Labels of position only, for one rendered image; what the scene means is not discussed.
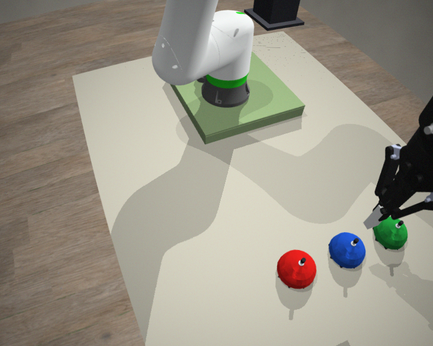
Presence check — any blue dome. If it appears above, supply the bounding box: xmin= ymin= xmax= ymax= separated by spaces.
xmin=329 ymin=232 xmax=365 ymax=268

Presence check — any red bell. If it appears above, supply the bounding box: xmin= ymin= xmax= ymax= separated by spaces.
xmin=277 ymin=250 xmax=316 ymax=289

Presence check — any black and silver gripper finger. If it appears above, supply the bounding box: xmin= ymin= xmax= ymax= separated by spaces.
xmin=363 ymin=144 xmax=411 ymax=226
xmin=366 ymin=175 xmax=433 ymax=229

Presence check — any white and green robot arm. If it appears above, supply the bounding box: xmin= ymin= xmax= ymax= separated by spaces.
xmin=152 ymin=0 xmax=433 ymax=144

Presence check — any green bell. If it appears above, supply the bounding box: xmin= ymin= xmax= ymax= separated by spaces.
xmin=373 ymin=217 xmax=408 ymax=250

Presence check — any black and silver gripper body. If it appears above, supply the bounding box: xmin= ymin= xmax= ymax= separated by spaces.
xmin=399 ymin=126 xmax=433 ymax=193

